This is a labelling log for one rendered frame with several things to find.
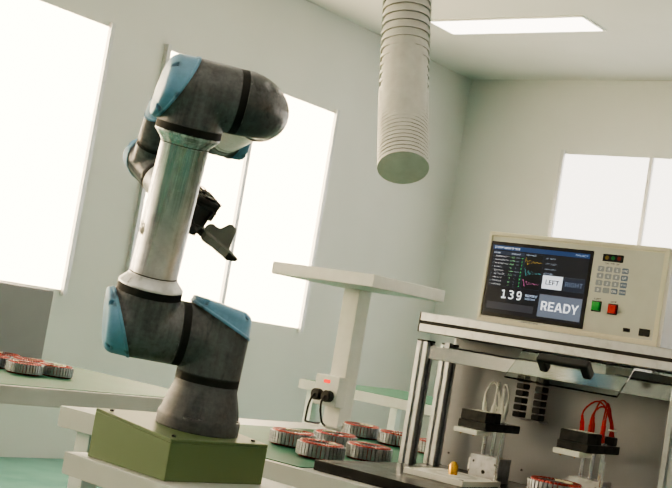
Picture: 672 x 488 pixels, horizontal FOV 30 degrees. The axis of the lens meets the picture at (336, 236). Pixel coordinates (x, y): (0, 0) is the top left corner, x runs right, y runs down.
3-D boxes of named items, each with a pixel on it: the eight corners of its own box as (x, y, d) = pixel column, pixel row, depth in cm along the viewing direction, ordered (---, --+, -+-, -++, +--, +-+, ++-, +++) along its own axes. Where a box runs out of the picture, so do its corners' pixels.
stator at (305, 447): (307, 459, 275) (310, 442, 276) (286, 451, 285) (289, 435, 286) (352, 464, 280) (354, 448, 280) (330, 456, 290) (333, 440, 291)
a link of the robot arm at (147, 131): (202, 99, 258) (188, 146, 263) (149, 86, 255) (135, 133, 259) (205, 115, 251) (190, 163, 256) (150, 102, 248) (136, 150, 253)
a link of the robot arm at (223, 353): (247, 385, 222) (263, 310, 222) (173, 372, 218) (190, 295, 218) (233, 375, 234) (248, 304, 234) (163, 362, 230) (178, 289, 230)
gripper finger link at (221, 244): (250, 241, 245) (213, 212, 246) (232, 265, 246) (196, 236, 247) (254, 240, 248) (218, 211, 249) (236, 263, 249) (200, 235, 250)
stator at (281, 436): (313, 451, 294) (316, 436, 295) (266, 443, 295) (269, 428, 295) (314, 447, 306) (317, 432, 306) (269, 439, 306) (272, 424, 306)
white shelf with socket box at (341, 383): (346, 443, 334) (374, 274, 337) (245, 419, 357) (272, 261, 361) (420, 447, 361) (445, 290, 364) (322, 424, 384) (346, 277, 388)
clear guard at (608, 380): (616, 397, 228) (621, 365, 229) (503, 377, 243) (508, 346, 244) (687, 407, 253) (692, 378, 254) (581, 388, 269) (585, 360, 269)
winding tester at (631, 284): (656, 347, 255) (670, 248, 257) (475, 320, 283) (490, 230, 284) (727, 362, 285) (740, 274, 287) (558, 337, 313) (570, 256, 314)
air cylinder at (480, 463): (495, 484, 272) (499, 458, 272) (467, 477, 277) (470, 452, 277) (507, 484, 276) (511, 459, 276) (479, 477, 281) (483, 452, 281)
